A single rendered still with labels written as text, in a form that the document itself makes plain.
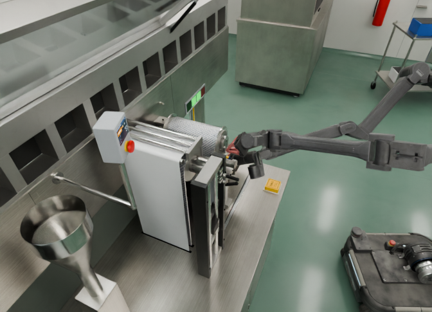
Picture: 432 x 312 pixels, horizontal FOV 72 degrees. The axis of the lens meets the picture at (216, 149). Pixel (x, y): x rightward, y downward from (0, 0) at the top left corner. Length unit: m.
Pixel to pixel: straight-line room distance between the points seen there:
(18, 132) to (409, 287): 2.20
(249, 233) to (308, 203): 1.44
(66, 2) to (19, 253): 0.80
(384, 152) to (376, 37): 4.80
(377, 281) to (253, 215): 1.05
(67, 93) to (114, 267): 0.75
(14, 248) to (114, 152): 0.49
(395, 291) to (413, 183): 1.38
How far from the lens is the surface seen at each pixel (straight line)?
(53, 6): 0.46
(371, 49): 5.81
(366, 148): 1.02
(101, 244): 1.41
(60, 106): 1.01
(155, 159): 1.03
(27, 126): 0.96
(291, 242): 2.54
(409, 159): 1.00
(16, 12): 0.43
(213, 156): 0.97
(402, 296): 2.30
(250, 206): 1.53
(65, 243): 0.75
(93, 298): 1.06
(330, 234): 2.67
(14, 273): 1.13
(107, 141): 0.70
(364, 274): 2.27
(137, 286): 1.35
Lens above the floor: 2.09
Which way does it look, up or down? 40 degrees down
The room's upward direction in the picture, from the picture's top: straight up
